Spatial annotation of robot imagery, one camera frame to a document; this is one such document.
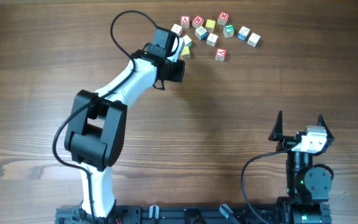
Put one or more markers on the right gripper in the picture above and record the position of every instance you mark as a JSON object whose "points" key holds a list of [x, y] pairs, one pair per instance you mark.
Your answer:
{"points": [[286, 141]]}

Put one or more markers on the red picture block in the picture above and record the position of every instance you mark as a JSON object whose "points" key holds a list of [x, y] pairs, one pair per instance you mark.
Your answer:
{"points": [[220, 54]]}

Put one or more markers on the green letter block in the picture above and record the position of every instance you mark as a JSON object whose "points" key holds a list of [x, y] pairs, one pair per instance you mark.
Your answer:
{"points": [[228, 31]]}

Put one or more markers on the red M block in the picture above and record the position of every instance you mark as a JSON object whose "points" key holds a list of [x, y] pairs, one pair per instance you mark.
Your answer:
{"points": [[223, 18]]}

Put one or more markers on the yellow top block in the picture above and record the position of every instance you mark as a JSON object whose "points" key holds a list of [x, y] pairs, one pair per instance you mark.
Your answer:
{"points": [[210, 25]]}

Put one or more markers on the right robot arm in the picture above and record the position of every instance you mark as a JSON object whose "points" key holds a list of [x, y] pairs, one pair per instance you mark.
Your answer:
{"points": [[308, 184]]}

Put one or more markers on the red W block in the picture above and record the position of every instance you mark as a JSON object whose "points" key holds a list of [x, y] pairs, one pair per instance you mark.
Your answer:
{"points": [[197, 21]]}

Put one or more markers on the blue picture block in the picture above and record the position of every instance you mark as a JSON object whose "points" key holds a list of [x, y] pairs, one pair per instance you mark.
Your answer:
{"points": [[243, 33]]}

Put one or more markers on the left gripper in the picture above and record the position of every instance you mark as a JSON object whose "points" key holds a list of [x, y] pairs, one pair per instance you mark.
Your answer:
{"points": [[179, 76]]}

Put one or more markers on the black mounting rail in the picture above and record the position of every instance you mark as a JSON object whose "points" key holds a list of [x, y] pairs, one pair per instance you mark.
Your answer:
{"points": [[134, 214]]}

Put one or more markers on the plain block far right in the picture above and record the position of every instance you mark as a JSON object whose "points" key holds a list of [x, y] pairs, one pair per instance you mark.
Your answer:
{"points": [[253, 39]]}

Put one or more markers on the green sided block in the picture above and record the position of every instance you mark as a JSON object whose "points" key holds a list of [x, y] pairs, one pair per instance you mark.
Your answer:
{"points": [[187, 41]]}

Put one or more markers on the plain block with red side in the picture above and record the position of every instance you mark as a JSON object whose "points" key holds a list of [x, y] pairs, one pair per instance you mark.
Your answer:
{"points": [[212, 40]]}

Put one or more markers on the blue sided block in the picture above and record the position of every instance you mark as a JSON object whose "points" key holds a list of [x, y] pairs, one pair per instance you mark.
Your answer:
{"points": [[201, 33]]}

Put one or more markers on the yellow block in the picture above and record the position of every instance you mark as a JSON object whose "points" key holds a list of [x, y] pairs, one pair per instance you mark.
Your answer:
{"points": [[210, 25], [185, 52]]}

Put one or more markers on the red A block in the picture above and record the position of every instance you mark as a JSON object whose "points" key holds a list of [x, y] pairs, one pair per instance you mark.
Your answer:
{"points": [[185, 21]]}

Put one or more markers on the plain block far left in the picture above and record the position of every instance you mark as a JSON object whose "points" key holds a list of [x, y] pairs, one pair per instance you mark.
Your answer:
{"points": [[177, 29]]}

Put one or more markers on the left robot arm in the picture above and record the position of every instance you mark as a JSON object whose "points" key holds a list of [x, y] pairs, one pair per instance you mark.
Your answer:
{"points": [[95, 135]]}

